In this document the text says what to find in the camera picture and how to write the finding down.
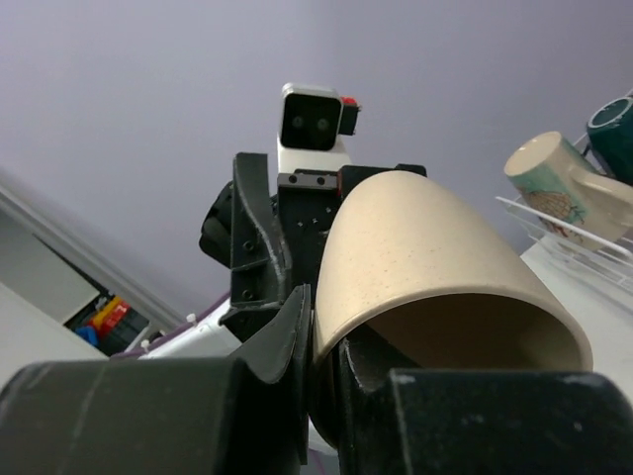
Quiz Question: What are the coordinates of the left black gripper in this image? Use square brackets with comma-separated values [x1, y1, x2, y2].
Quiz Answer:
[199, 151, 427, 342]

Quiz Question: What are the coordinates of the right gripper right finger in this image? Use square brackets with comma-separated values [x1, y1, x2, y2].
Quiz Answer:
[338, 331, 632, 474]

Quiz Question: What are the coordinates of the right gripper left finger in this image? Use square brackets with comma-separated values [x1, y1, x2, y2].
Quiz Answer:
[1, 285, 312, 474]

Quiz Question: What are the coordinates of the beige plastic cup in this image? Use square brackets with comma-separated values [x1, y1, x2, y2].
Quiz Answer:
[312, 171, 593, 446]

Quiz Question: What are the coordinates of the cream painted ceramic mug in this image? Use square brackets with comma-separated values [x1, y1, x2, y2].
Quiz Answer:
[503, 132, 632, 242]

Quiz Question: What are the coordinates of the dark green ceramic mug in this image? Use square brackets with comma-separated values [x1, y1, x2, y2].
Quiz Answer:
[587, 96, 632, 185]

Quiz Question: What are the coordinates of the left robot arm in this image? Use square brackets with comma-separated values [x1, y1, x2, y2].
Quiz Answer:
[128, 153, 382, 359]

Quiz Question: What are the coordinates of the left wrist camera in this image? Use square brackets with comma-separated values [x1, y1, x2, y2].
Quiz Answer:
[277, 82, 361, 187]

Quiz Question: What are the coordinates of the white wire dish rack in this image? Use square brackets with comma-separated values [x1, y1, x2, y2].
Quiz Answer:
[496, 88, 633, 288]

